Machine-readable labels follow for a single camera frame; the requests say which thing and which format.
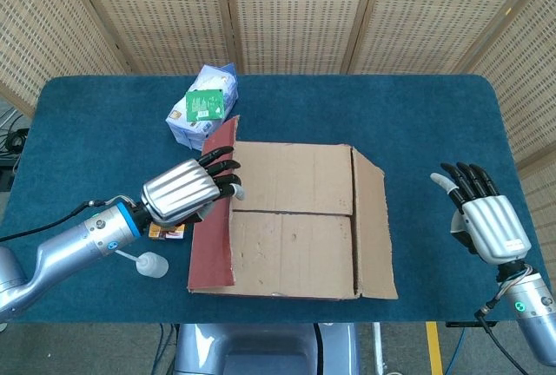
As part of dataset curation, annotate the black floor cable bundle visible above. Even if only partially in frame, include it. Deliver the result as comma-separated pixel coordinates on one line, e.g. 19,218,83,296
0,105,32,173

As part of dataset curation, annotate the green printed packet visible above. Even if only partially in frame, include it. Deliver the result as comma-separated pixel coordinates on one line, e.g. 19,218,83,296
184,88,226,122

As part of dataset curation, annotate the translucent white plastic bottle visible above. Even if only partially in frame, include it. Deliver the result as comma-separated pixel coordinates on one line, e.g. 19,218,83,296
114,249,170,280

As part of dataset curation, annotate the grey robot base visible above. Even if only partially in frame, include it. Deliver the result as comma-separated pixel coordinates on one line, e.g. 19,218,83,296
173,322,362,375

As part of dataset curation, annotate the white blue carton pack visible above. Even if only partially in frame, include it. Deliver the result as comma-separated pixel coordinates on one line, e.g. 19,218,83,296
164,62,241,152

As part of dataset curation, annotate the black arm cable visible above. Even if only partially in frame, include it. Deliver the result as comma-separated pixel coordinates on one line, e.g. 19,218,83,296
0,200,106,244
474,300,533,375

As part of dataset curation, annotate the red cardboard shipping box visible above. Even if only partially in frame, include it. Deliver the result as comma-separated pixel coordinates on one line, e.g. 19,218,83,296
187,115,400,302

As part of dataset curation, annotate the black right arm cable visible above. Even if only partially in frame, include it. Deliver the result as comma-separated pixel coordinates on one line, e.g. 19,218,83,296
474,300,533,375

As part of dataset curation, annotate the woven wooden folding screen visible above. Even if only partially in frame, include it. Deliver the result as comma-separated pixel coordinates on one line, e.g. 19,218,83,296
0,0,556,188

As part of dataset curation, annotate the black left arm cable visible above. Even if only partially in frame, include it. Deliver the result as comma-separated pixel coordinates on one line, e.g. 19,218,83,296
0,200,106,244

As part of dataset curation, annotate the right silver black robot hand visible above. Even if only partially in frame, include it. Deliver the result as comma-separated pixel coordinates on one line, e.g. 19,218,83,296
429,161,533,266

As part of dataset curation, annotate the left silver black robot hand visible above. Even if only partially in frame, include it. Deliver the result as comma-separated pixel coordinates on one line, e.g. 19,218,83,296
139,144,247,228

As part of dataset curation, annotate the blue carpet table cover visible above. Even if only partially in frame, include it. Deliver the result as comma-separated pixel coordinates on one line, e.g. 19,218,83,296
1,74,551,325

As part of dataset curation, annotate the small yellow brown box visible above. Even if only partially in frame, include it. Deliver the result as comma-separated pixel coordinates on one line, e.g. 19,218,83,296
147,222,189,243

